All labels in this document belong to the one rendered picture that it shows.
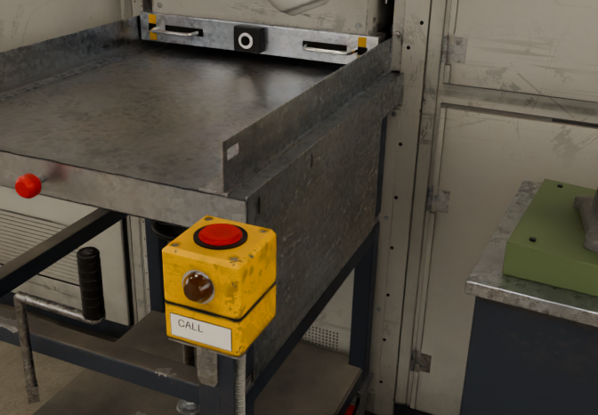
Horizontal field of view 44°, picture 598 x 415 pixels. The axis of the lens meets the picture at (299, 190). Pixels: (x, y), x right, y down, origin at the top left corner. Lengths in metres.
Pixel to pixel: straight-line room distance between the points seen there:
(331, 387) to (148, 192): 0.84
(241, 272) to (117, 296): 1.43
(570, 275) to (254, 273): 0.43
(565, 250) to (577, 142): 0.51
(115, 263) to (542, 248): 1.30
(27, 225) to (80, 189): 1.14
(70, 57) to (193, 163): 0.57
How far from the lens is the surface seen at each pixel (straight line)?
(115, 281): 2.04
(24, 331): 1.19
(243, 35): 1.51
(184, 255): 0.66
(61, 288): 2.18
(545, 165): 1.47
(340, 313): 1.75
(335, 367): 1.73
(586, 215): 1.05
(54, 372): 2.07
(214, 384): 0.75
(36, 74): 1.44
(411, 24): 1.47
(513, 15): 1.41
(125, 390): 1.69
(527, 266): 0.95
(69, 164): 1.02
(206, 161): 1.00
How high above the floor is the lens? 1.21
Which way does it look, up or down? 23 degrees down
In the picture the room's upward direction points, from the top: 1 degrees clockwise
